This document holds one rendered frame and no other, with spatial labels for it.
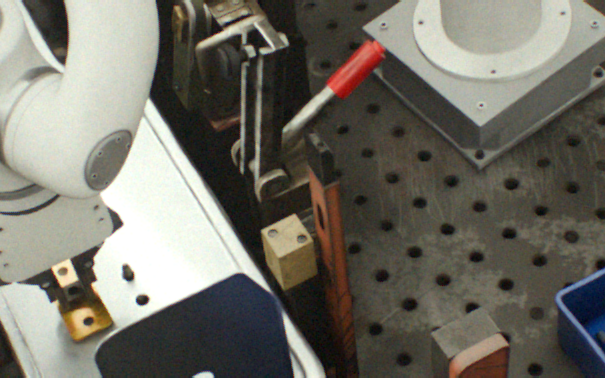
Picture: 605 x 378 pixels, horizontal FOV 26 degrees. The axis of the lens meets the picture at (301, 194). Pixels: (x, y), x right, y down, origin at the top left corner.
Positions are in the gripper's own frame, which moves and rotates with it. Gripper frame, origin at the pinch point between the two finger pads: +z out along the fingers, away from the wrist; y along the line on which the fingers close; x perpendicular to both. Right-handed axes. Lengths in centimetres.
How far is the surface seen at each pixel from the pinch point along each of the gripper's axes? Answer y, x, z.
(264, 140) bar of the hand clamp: -19.2, 1.8, -8.3
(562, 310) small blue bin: -44, 13, 25
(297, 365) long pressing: -13.6, 15.8, 3.3
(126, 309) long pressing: -3.4, 3.2, 3.3
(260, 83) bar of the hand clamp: -19.8, 1.6, -15.0
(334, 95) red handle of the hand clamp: -26.5, 0.7, -8.4
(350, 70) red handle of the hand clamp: -28.4, 0.4, -10.2
